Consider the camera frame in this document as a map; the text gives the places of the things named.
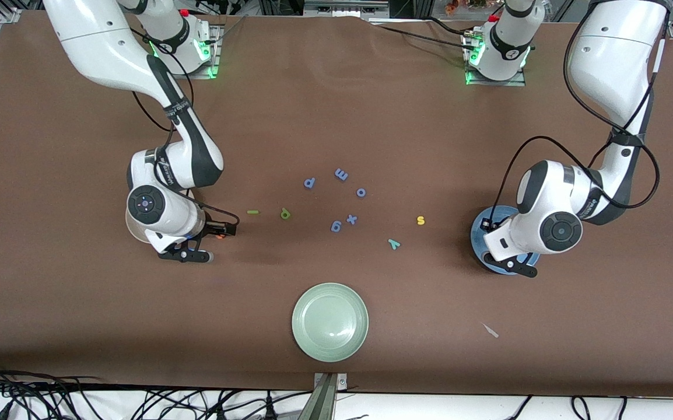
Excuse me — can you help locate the blue round plate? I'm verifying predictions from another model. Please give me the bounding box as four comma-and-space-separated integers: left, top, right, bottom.
469, 205, 542, 275

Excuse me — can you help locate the beige round plate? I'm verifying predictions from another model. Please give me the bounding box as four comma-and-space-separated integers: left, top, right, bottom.
125, 213, 159, 244

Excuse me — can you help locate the pale green round plate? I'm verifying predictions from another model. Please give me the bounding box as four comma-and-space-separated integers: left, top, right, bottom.
291, 282, 370, 363

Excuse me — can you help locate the brown table cover sheet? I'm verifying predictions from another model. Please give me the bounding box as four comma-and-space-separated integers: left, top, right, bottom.
0, 9, 673, 400

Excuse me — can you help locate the orange brown dried plant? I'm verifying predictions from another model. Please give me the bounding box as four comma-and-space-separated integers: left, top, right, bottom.
445, 0, 489, 13

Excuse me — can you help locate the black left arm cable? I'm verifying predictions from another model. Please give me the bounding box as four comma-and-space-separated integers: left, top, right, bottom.
482, 6, 661, 229

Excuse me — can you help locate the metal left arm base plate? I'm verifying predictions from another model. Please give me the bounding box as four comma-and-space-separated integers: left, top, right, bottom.
466, 32, 527, 87

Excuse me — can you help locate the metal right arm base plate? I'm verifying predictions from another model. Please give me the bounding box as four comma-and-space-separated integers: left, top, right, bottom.
157, 23, 223, 79

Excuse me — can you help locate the thin grey cable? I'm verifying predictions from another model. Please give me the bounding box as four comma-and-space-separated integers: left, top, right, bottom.
217, 15, 247, 44

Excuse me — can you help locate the metal table edge bracket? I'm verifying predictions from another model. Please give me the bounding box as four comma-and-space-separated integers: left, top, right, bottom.
299, 372, 349, 420

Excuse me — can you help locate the aluminium frame profile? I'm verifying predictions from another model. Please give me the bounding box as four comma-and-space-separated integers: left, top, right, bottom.
303, 0, 391, 18

